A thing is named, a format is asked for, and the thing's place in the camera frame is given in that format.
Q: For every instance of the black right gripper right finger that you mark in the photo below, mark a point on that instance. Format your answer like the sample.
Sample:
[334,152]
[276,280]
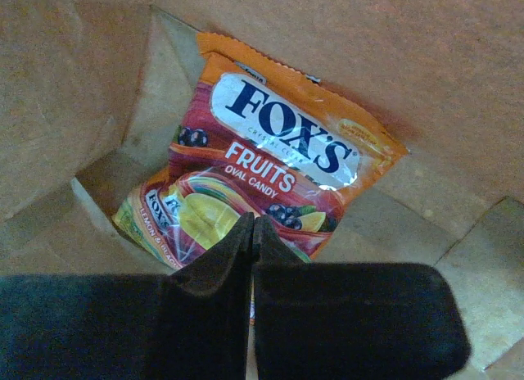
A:
[351,320]

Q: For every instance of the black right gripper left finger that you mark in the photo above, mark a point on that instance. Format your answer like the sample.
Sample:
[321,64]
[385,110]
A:
[189,325]

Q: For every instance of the orange fruit candy bag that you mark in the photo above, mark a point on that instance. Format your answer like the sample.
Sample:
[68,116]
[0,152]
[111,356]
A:
[263,138]

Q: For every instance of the red paper bag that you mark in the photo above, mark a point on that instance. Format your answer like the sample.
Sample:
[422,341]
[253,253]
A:
[93,90]

